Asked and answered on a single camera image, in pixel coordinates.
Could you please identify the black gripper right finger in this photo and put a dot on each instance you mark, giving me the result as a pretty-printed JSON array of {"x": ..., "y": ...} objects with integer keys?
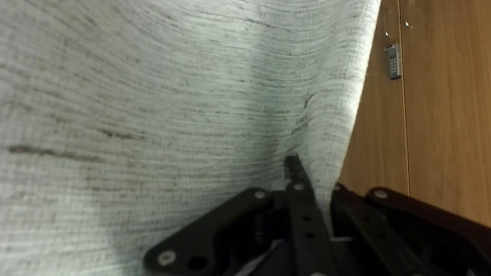
[{"x": 388, "y": 230}]

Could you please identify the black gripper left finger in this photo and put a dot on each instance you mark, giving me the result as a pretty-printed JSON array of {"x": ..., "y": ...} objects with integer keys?
[{"x": 301, "y": 224}]

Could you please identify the grey woven curtain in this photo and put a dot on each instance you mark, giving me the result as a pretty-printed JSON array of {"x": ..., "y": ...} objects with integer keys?
[{"x": 163, "y": 101}]

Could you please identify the brown wooden wardrobe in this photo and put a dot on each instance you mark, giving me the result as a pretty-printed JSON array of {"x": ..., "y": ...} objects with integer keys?
[{"x": 445, "y": 116}]

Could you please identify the silver wardrobe door lock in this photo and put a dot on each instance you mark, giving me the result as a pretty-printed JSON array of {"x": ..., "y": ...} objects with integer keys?
[{"x": 393, "y": 61}]

